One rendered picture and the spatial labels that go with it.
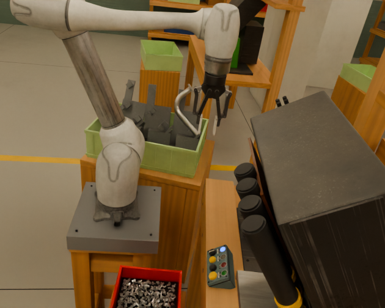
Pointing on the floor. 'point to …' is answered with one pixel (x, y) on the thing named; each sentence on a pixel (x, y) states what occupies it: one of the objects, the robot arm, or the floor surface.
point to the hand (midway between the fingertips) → (207, 125)
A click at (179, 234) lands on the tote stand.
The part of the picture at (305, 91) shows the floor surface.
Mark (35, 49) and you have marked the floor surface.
